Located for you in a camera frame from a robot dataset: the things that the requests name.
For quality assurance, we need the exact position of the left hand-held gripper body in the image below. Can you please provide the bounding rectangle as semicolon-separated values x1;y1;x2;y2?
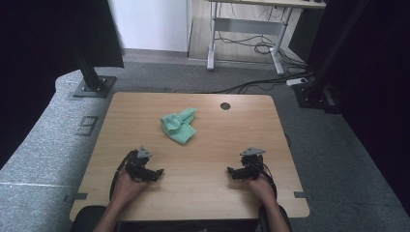
124;146;154;183

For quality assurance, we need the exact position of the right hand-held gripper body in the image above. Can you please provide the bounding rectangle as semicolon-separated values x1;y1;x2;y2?
239;147;267;180

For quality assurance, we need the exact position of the green cloth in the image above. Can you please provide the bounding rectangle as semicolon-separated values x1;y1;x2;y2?
160;106;198;146

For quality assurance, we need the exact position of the person's left hand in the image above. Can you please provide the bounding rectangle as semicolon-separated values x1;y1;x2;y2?
111;168;152;208

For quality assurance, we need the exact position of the person's right hand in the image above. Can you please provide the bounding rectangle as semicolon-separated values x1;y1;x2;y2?
246;175;278;209

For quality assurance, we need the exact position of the grey tape strip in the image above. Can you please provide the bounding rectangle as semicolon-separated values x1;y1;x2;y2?
293;190;314;201
63;191;89;204

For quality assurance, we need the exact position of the grey floor outlet cover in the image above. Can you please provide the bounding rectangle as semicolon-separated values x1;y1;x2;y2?
74;115;100;137

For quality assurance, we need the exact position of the black metal stand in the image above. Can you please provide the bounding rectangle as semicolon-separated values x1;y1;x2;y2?
292;0;371;114
71;44;118;100

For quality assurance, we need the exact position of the white power strip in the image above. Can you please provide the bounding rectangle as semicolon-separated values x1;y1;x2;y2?
285;76;309;87

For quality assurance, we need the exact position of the black curtain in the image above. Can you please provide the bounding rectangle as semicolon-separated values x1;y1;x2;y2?
306;0;410;216
0;0;126;170

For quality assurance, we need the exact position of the right hand-held gripper black cable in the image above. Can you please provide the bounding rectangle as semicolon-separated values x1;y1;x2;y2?
261;161;278;201

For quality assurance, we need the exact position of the long black floor cable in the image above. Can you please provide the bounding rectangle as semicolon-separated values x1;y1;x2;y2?
211;72;314;95

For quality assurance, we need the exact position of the bundle of black floor cables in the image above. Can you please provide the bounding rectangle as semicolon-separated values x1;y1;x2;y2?
215;31;308;70

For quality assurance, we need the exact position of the white metal desk frame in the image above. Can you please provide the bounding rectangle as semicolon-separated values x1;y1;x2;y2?
206;0;327;76

